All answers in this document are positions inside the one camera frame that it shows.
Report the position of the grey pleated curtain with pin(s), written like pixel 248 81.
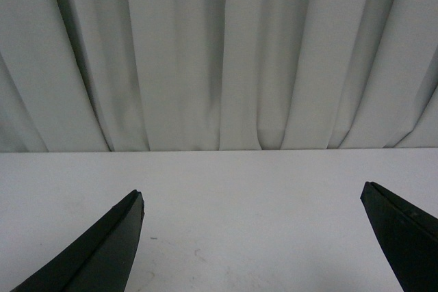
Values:
pixel 184 75

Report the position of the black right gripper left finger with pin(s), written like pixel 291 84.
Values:
pixel 98 260

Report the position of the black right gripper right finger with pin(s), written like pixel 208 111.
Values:
pixel 407 236

